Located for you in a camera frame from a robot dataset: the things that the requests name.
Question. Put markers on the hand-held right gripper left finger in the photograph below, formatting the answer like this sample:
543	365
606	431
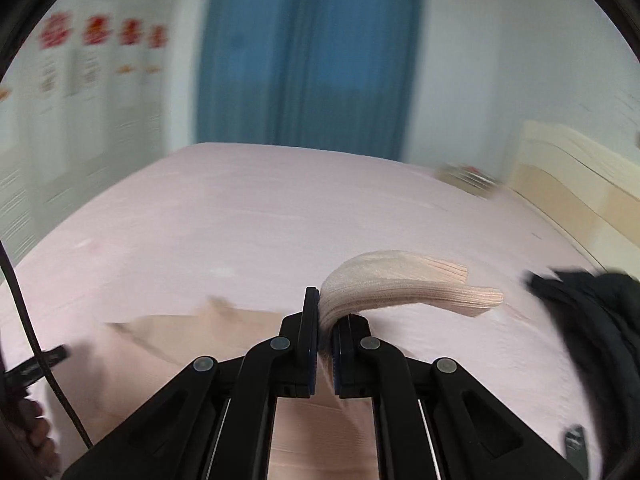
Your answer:
311	340

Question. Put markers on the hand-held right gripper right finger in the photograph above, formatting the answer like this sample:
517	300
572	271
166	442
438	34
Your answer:
342	355

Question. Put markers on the pink ribbed knit garment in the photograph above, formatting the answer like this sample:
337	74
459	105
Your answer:
400	280

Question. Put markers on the person's left hand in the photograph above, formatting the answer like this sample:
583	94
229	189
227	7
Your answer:
35	435

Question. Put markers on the bed with pink sheet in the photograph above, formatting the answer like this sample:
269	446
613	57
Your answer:
225	210

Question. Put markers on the small bedside object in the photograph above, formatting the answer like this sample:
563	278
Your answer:
467	176

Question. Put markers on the white wardrobe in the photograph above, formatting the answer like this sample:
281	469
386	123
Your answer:
75	135

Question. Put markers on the black jacket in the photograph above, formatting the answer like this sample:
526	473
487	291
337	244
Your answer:
595	320

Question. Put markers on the blue curtain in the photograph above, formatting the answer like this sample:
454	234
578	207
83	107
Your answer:
310	60

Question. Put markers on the cream wooden headboard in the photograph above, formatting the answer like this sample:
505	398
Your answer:
575	185

